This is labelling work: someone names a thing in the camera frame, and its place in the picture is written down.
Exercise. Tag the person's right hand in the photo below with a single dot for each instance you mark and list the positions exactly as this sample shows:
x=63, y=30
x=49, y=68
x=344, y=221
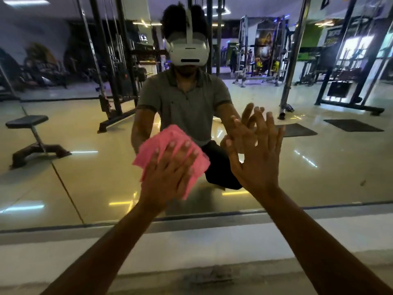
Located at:
x=258, y=162

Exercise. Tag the person's left hand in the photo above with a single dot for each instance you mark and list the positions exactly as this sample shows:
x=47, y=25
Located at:
x=167, y=178

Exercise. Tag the pink cloth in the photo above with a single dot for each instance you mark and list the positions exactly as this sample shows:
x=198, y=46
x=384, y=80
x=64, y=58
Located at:
x=153, y=141

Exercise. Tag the large wall mirror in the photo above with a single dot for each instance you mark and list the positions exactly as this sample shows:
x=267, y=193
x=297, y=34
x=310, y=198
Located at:
x=92, y=181

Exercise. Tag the person's right forearm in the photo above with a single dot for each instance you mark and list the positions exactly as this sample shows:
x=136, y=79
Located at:
x=319, y=242

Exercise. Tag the person's left forearm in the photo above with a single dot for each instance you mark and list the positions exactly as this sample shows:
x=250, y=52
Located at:
x=101, y=255

